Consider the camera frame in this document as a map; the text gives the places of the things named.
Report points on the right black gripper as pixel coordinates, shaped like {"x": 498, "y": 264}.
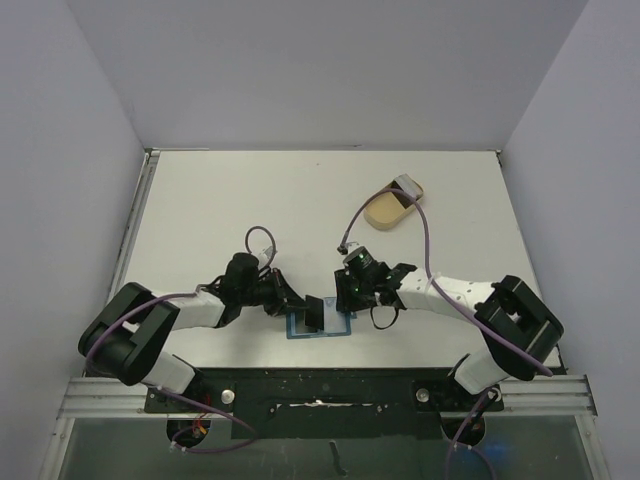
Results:
{"x": 343, "y": 291}

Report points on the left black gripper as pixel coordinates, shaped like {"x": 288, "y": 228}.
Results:
{"x": 283, "y": 294}

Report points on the blue card holder wallet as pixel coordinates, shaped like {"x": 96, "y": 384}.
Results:
{"x": 295, "y": 328}

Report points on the white credit card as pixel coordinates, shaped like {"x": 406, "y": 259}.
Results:
{"x": 331, "y": 316}

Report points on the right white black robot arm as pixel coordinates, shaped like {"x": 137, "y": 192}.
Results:
{"x": 518, "y": 329}

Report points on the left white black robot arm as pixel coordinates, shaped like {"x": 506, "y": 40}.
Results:
{"x": 127, "y": 338}

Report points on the stack of cards in tray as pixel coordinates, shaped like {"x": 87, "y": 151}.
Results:
{"x": 409, "y": 186}

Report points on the tan oval wooden tray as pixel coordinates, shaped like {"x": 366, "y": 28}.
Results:
{"x": 387, "y": 210}

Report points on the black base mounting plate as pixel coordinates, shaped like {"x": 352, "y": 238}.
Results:
{"x": 304, "y": 403}

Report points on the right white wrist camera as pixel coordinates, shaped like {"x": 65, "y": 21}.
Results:
{"x": 348, "y": 247}

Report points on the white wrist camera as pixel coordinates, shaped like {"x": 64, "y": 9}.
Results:
{"x": 348, "y": 247}
{"x": 267, "y": 255}

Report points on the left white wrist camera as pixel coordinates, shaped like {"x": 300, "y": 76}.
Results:
{"x": 267, "y": 255}

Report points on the left aluminium rail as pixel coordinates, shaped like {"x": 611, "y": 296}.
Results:
{"x": 143, "y": 187}

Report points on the aluminium rail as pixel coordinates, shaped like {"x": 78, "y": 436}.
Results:
{"x": 102, "y": 398}
{"x": 143, "y": 187}
{"x": 563, "y": 395}

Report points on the front aluminium rail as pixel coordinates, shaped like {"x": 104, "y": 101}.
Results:
{"x": 102, "y": 398}

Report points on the right aluminium rail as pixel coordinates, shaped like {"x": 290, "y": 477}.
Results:
{"x": 563, "y": 395}

